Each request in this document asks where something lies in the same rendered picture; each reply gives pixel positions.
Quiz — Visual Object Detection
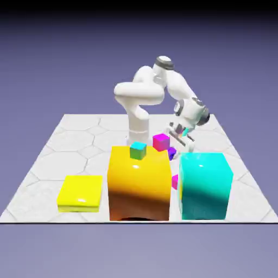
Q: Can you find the large cyan box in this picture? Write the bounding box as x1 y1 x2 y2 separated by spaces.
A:
178 152 234 220

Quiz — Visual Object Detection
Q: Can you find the large flat yellow box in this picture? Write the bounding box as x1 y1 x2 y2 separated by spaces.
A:
56 175 103 213

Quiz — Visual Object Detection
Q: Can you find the small green cube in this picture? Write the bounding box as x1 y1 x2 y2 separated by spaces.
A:
129 141 147 161

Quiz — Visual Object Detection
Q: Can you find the large orange box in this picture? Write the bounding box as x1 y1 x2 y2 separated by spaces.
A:
107 146 172 222

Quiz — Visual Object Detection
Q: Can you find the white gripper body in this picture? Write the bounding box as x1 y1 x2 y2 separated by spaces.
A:
165 127 194 151

